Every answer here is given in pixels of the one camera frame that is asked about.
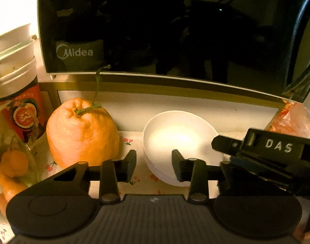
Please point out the cherry print tablecloth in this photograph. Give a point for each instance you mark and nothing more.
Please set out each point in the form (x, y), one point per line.
(130, 138)

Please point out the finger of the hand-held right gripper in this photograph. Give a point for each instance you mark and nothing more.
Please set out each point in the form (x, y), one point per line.
(261, 175)
(228, 144)

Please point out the white bowl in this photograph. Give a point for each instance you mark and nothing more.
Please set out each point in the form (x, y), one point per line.
(175, 132)

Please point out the orange with stem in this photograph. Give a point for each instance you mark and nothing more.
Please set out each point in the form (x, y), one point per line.
(81, 137)

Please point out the plastic bag of oranges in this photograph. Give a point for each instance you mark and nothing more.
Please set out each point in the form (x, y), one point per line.
(297, 119)

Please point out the stack of paper cups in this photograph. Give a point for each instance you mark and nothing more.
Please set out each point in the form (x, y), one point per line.
(17, 68)

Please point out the black microwave oven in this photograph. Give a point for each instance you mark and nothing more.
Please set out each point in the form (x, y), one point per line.
(170, 30)

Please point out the small tangerine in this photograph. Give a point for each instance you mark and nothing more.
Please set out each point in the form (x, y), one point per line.
(14, 160)
(10, 186)

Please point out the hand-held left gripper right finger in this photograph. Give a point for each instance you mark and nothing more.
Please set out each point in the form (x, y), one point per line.
(177, 165)

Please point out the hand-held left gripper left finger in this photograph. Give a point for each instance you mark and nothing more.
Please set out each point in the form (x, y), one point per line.
(130, 165)

